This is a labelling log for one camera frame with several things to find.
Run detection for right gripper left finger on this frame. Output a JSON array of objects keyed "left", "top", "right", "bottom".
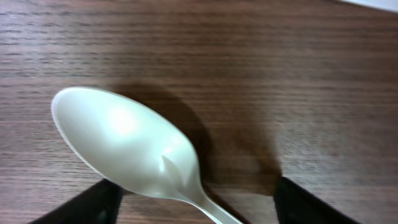
[{"left": 31, "top": 179, "right": 123, "bottom": 224}]

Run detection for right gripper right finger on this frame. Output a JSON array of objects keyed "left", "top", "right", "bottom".
[{"left": 273, "top": 176, "right": 358, "bottom": 224}]

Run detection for white spoon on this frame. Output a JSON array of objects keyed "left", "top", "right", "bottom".
[{"left": 51, "top": 87, "right": 238, "bottom": 223}]

